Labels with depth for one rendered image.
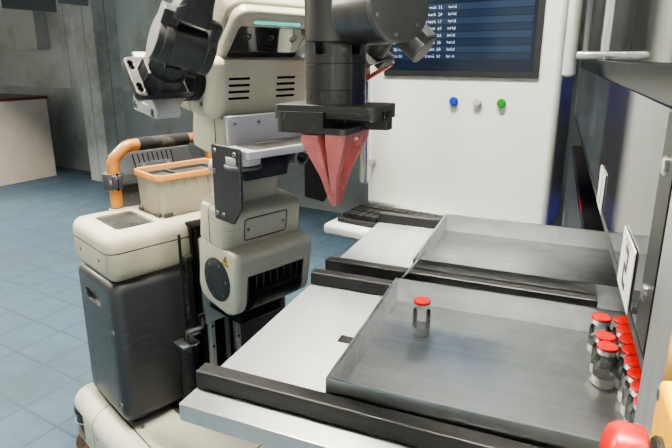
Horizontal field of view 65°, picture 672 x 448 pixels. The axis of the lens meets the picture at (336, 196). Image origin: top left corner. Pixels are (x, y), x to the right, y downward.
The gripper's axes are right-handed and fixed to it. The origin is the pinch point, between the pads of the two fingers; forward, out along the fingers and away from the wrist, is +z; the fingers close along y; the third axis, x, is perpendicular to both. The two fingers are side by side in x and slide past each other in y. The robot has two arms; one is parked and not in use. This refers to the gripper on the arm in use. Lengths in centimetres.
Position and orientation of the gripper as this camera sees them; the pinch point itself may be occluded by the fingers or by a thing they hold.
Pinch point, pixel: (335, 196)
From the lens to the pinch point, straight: 52.7
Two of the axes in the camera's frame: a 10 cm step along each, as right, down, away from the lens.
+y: 9.2, 0.9, -3.8
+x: 3.9, -2.2, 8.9
